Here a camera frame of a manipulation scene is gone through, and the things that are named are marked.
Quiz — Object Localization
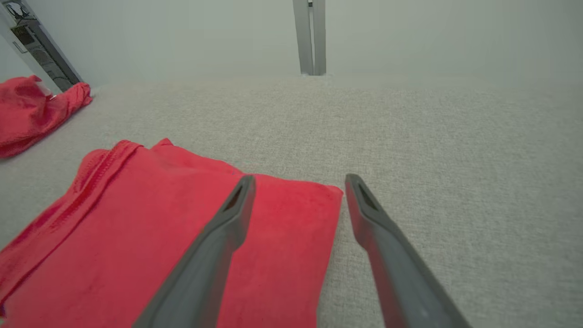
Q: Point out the red shorts wide white band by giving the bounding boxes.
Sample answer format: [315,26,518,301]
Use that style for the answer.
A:
[0,75,93,159]

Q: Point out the grey partition post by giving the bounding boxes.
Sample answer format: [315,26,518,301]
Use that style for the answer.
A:
[293,0,327,76]

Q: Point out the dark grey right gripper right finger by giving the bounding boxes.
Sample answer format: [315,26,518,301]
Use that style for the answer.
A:
[345,174,472,328]

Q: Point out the red jersey thin white stripes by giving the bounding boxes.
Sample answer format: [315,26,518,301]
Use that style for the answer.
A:
[0,138,343,328]

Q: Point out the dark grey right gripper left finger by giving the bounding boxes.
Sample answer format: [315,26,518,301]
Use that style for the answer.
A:
[132,175,256,328]

